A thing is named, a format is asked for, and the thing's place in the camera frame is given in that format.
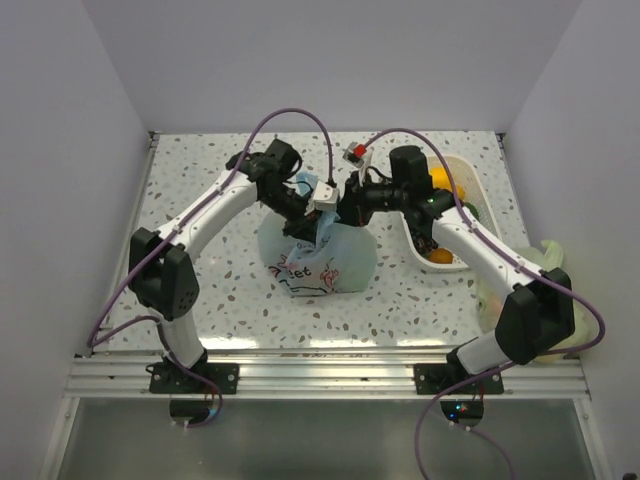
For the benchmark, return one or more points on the left round controller board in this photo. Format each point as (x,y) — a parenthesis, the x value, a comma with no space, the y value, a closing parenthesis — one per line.
(192,413)

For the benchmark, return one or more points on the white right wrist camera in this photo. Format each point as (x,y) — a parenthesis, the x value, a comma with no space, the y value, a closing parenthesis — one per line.
(360,157)

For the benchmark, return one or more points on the pale green plastic bag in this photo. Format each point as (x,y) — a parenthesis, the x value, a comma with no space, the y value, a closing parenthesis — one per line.
(549,256)

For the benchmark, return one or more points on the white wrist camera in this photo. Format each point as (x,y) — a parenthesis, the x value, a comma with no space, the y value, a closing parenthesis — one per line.
(324,197)
(360,157)

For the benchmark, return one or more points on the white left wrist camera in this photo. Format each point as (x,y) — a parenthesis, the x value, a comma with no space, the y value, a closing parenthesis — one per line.
(324,197)

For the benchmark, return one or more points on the right round controller board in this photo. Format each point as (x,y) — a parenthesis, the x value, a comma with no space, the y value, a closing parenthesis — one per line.
(463,412)

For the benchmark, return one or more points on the brown fake kiwi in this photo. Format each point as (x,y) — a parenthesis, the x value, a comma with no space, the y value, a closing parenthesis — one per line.
(440,256)

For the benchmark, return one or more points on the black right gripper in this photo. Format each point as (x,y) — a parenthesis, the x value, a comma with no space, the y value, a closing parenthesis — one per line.
(353,206)

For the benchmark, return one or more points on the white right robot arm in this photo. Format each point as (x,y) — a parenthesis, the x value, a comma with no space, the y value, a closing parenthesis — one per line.
(536,308)

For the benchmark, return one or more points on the dark green fake lime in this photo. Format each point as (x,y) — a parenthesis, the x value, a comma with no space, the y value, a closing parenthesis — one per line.
(473,210)

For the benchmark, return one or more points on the light blue plastic bag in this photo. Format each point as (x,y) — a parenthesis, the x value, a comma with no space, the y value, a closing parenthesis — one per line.
(339,259)

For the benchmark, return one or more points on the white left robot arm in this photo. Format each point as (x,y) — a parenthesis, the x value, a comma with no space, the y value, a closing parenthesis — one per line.
(161,262)

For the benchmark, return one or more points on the dark purple fake grapes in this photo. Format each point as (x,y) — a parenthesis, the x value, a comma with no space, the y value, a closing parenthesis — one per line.
(422,244)

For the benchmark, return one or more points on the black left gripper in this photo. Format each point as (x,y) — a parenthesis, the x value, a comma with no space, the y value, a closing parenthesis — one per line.
(303,226)

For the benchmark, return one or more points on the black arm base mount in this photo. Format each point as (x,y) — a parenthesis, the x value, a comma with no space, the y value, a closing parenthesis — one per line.
(435,378)

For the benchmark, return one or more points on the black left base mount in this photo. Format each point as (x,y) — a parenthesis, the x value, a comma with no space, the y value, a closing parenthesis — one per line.
(203,377)

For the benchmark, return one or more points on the white perforated plastic basket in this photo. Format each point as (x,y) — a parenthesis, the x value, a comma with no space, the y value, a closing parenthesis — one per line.
(465,173)

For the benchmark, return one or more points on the aluminium front rail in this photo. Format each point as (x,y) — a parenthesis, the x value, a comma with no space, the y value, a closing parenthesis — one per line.
(336,374)

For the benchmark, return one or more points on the round controller board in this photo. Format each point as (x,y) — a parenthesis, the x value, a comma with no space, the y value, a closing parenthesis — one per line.
(463,412)
(192,413)

